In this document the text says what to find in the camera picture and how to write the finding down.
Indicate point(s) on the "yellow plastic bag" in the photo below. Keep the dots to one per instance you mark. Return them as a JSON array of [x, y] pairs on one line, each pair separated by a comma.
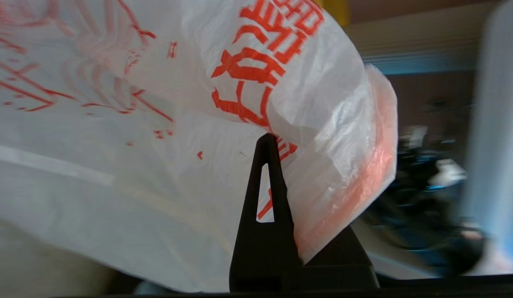
[[335, 10]]

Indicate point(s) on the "white red-print plastic bag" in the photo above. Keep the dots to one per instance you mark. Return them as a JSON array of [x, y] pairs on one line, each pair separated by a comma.
[[157, 145]]

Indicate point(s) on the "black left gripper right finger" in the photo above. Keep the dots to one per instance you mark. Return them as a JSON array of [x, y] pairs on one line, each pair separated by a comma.
[[343, 265]]

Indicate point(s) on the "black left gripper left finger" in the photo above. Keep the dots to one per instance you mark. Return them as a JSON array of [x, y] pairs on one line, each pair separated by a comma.
[[262, 252]]

